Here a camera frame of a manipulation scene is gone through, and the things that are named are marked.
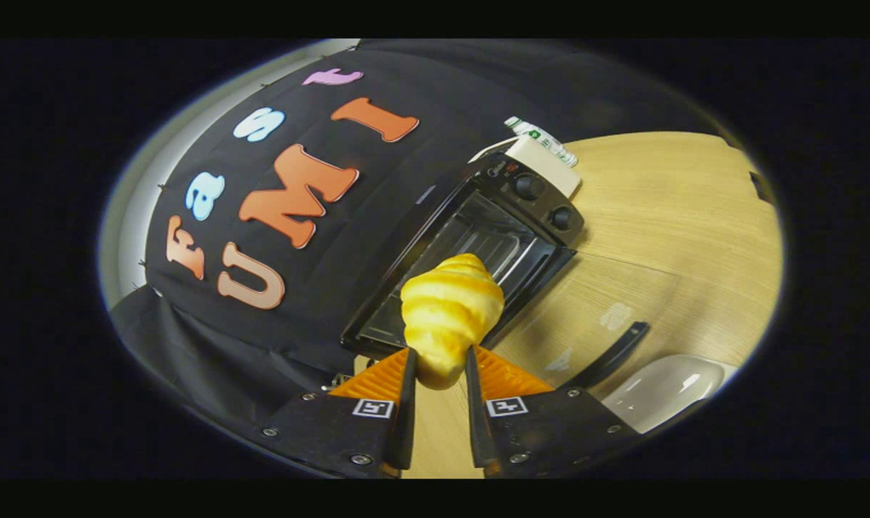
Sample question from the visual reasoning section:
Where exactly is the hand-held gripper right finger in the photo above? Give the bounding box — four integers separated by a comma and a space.
466, 345, 641, 480

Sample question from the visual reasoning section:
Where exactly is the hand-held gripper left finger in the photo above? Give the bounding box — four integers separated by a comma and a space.
258, 347, 418, 480

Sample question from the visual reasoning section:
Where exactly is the golden croissant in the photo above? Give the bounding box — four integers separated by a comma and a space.
400, 253, 505, 391

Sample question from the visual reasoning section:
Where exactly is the black toaster oven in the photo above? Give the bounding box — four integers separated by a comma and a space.
340, 153, 681, 393

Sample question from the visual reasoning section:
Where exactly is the white pop-up toaster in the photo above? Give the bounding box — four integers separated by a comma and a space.
469, 134, 581, 199

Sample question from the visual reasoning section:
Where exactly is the clear glass plate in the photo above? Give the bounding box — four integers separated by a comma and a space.
602, 355, 738, 435

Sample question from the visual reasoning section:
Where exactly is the white bottle green label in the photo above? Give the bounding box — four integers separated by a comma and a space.
504, 117, 579, 168

